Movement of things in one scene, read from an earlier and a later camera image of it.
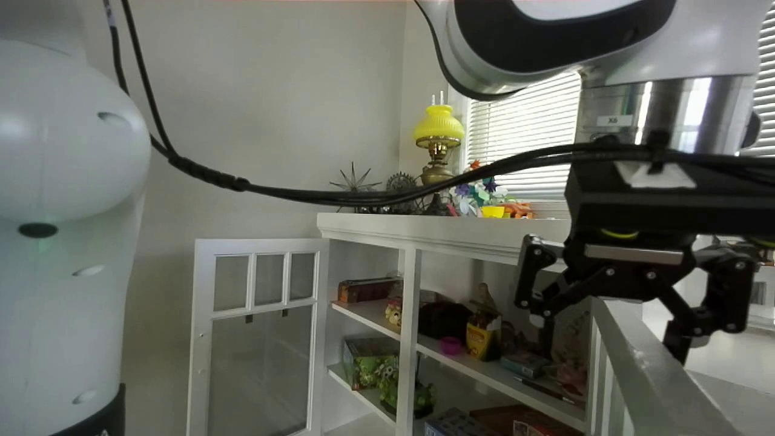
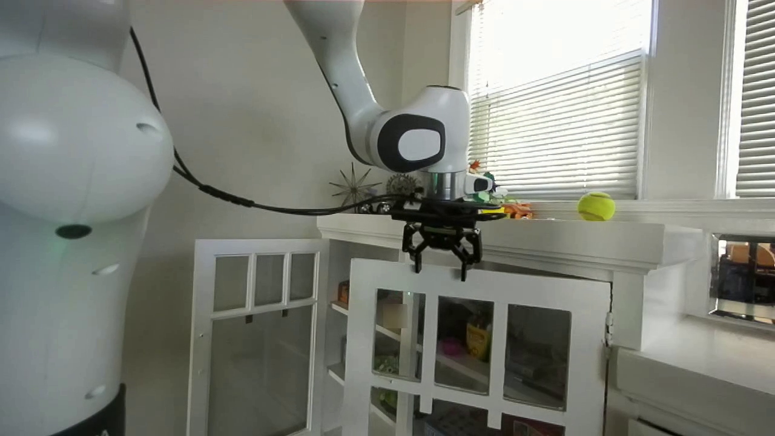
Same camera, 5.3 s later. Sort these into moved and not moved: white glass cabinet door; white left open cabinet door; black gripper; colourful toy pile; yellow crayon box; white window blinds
Moved: white glass cabinet door; black gripper
Not moved: white left open cabinet door; yellow crayon box; white window blinds; colourful toy pile
